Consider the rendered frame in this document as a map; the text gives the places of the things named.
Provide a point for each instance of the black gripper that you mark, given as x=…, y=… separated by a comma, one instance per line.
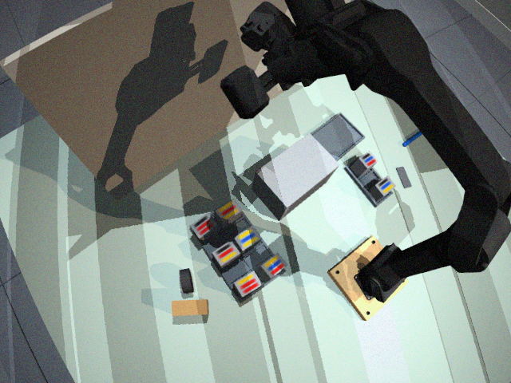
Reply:
x=248, y=93

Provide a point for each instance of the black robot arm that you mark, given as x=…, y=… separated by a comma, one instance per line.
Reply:
x=383, y=50

